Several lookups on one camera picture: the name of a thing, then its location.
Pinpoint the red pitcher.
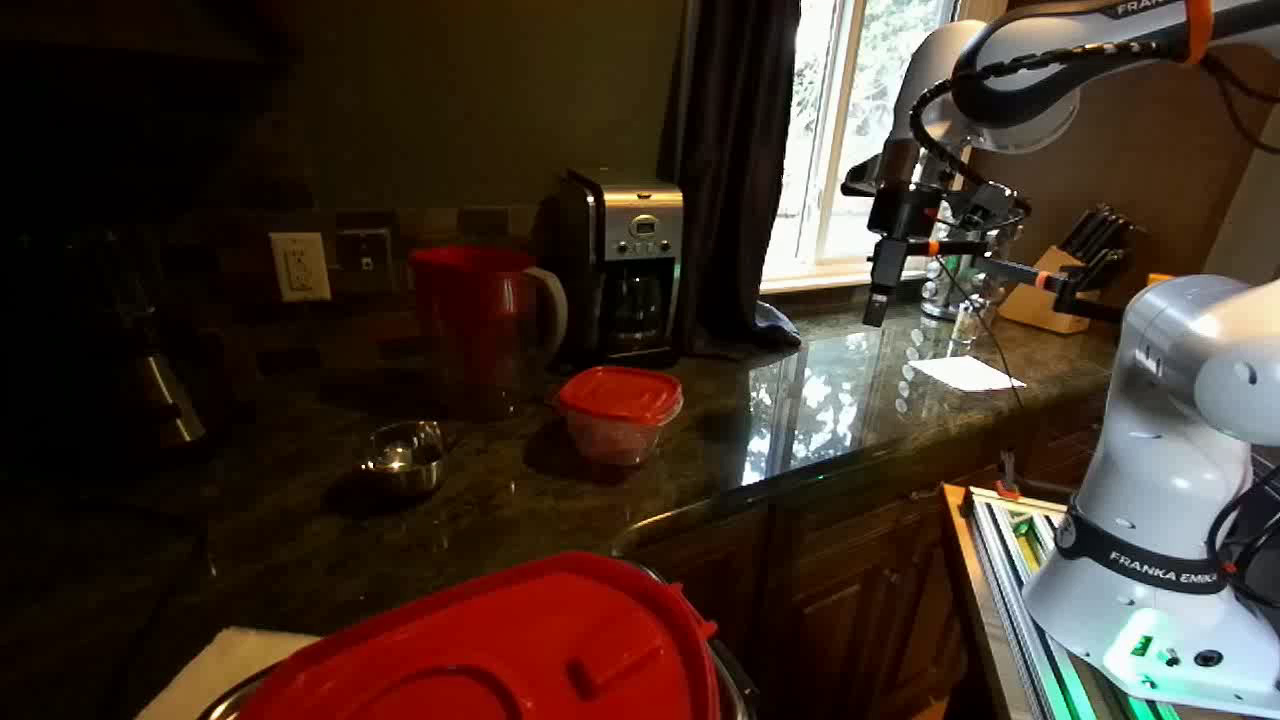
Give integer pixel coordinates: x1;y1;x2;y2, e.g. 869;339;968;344
406;241;571;421

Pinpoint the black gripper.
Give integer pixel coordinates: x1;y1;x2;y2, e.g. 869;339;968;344
860;131;1035;333

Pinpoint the white paper sheet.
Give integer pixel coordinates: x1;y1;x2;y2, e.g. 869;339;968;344
907;354;1030;397

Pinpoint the orange cable strap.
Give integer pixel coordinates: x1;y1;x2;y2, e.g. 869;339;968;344
1180;0;1220;67

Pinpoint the silver black coffee maker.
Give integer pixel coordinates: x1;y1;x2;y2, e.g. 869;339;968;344
535;167;691;374

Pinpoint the black base cable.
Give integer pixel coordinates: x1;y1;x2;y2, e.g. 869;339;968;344
1204;455;1280;633

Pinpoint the dark curtain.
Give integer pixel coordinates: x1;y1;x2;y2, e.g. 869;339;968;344
659;0;807;357

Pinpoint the dark wall switch plate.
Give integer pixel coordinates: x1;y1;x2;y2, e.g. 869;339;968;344
334;222;401;299

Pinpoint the white wall outlet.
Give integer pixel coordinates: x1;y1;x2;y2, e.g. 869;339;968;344
267;228;337;307

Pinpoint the bright window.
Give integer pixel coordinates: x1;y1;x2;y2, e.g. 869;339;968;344
765;0;963;291

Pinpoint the large container with red lid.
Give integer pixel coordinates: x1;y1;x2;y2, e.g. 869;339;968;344
205;548;755;720

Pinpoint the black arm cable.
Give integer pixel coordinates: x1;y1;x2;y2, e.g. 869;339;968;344
914;0;1280;193

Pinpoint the small metal bowl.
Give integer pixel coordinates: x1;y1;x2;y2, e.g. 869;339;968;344
354;416;453;503

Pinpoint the clear bowl with red lid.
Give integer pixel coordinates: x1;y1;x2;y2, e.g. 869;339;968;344
553;364;690;474

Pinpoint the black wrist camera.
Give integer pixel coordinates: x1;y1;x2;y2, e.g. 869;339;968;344
838;158;888;206

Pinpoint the wooden knife block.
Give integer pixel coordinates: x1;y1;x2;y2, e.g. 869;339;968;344
996;202;1138;337

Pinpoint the wooden lower cabinet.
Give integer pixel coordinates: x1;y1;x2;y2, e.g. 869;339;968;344
626;425;1112;720

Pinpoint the clear bottle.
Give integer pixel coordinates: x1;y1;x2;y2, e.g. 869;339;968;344
917;252;996;325

